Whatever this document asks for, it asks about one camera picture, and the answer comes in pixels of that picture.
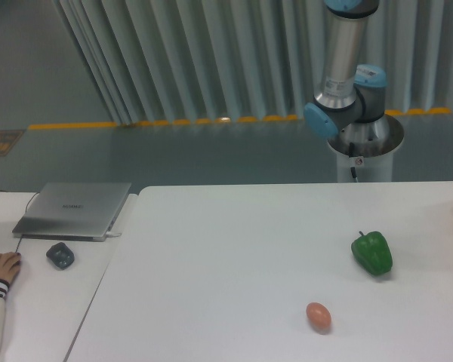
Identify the person's hand on mouse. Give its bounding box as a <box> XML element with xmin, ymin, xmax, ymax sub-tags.
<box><xmin>0</xmin><ymin>252</ymin><xmax>22</xmax><ymax>285</ymax></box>

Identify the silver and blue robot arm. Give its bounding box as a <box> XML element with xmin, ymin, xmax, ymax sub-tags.
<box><xmin>304</xmin><ymin>1</ymin><xmax>385</xmax><ymax>139</ymax></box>

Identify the green bell pepper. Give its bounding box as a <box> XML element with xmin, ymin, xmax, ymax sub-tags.
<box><xmin>350</xmin><ymin>231</ymin><xmax>393</xmax><ymax>276</ymax></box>

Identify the black charger adapter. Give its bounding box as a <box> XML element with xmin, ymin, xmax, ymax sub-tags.
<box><xmin>46</xmin><ymin>242</ymin><xmax>75</xmax><ymax>270</ymax></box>

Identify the silver closed laptop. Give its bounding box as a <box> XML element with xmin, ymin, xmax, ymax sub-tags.
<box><xmin>12</xmin><ymin>183</ymin><xmax>131</xmax><ymax>241</ymax></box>

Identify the white laptop plug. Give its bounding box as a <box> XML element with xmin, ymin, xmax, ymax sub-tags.
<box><xmin>105</xmin><ymin>232</ymin><xmax>122</xmax><ymax>238</ymax></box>

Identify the white pleated curtain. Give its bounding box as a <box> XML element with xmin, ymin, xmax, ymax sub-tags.
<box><xmin>56</xmin><ymin>1</ymin><xmax>453</xmax><ymax>124</ymax></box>

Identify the brown egg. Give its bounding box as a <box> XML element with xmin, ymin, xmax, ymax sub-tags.
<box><xmin>306</xmin><ymin>302</ymin><xmax>331</xmax><ymax>333</ymax></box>

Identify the black mouse cable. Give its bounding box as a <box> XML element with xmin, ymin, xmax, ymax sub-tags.
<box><xmin>0</xmin><ymin>189</ymin><xmax>41</xmax><ymax>254</ymax></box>

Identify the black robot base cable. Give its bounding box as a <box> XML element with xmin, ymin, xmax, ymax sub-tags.
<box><xmin>348</xmin><ymin>142</ymin><xmax>359</xmax><ymax>183</ymax></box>

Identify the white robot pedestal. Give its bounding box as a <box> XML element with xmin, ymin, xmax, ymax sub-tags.
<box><xmin>328</xmin><ymin>115</ymin><xmax>405</xmax><ymax>183</ymax></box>

